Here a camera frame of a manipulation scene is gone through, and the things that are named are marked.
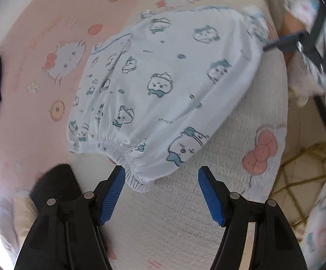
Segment light blue cartoon print shorts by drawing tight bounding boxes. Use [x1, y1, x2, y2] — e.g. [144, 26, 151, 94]
[67, 6, 268, 192]

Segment black garment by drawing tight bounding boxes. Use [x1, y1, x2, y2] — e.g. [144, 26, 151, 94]
[29, 163, 82, 212]

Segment white cloth at lower left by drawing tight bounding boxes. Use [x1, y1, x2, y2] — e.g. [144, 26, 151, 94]
[0, 191, 38, 266]

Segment pink white Hello Kitty blanket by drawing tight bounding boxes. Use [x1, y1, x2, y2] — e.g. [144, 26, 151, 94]
[0, 0, 287, 269]

